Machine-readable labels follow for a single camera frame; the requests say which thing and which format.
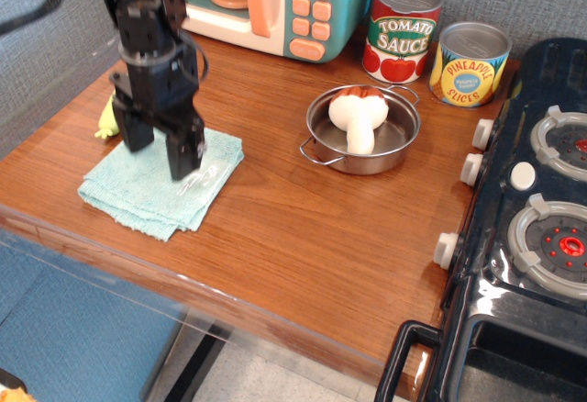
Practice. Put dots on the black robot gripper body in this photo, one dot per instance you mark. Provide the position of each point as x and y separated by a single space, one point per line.
161 89

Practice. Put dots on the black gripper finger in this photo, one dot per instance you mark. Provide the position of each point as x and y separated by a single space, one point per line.
185 153
137 134

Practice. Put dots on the light blue cloth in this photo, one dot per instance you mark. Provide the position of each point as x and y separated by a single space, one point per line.
136 189

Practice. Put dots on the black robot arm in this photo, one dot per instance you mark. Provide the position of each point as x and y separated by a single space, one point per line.
153 27

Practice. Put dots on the teal toy microwave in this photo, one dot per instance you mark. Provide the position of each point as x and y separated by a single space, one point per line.
307 30

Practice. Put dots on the plush mushroom toy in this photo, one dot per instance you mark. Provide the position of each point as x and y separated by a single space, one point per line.
358 110

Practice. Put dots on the small steel pan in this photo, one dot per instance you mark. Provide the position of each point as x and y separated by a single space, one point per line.
327 145

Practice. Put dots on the tomato sauce can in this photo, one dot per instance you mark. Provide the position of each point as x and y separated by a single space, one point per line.
398 39

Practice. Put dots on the white stove knob lower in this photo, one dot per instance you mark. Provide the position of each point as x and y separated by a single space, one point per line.
445 248

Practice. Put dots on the white stove knob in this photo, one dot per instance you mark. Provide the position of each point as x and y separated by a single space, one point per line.
482 134
471 168
445 248

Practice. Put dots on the white stove knob middle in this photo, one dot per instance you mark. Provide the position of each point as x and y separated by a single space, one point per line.
471 168

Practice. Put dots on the orange plush toy corner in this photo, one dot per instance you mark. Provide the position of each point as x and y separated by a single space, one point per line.
15 395

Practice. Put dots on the white stove knob upper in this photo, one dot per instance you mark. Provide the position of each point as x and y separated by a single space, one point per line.
482 134

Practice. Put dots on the pineapple slices can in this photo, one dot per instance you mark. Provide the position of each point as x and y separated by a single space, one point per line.
469 63

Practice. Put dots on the white round stove button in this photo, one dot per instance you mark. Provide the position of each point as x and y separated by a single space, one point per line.
522 176

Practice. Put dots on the black toy stove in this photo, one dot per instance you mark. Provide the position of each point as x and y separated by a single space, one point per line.
514 306

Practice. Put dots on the spoon with yellow-green handle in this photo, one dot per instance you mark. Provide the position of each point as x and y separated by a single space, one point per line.
107 125

